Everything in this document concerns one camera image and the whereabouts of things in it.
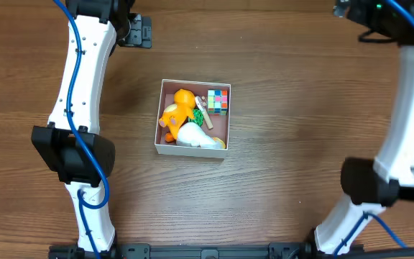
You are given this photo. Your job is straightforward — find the orange bear figurine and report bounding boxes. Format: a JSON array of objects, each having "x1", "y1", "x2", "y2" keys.
[{"x1": 158, "y1": 89, "x2": 196, "y2": 140}]

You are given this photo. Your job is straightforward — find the green round lid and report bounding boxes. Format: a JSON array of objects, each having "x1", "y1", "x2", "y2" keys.
[{"x1": 188, "y1": 109, "x2": 204, "y2": 127}]

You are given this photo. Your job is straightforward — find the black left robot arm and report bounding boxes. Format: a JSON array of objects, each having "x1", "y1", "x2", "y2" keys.
[{"x1": 31, "y1": 0, "x2": 152, "y2": 258}]

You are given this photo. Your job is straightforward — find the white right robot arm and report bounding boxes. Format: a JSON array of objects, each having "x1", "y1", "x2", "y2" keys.
[{"x1": 300, "y1": 0, "x2": 414, "y2": 258}]

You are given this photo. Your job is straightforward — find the white wooden rattle drum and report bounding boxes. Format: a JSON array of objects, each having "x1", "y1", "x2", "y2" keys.
[{"x1": 195, "y1": 96, "x2": 213, "y2": 130}]

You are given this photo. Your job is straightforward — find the white cardboard box pink interior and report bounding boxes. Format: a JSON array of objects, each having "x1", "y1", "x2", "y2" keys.
[{"x1": 155, "y1": 79, "x2": 231, "y2": 159}]

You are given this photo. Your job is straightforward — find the multicolour puzzle cube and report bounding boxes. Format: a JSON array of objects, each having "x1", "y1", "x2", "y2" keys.
[{"x1": 207, "y1": 89, "x2": 229, "y2": 116}]

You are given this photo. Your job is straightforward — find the black mounting rail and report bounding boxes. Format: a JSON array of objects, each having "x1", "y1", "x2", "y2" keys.
[{"x1": 48, "y1": 242, "x2": 414, "y2": 259}]

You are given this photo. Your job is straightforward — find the white plush duck orange feet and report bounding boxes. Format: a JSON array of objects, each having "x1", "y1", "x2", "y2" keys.
[{"x1": 165, "y1": 122, "x2": 226, "y2": 149}]

